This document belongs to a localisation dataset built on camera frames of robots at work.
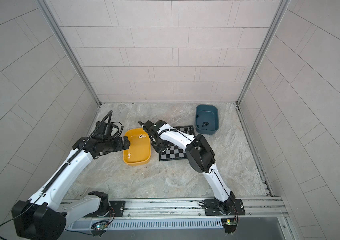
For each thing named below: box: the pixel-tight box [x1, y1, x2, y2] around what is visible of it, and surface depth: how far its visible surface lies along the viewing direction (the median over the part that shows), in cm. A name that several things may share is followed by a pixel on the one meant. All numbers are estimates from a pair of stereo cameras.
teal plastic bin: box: [195, 104, 219, 135], surface depth 107 cm
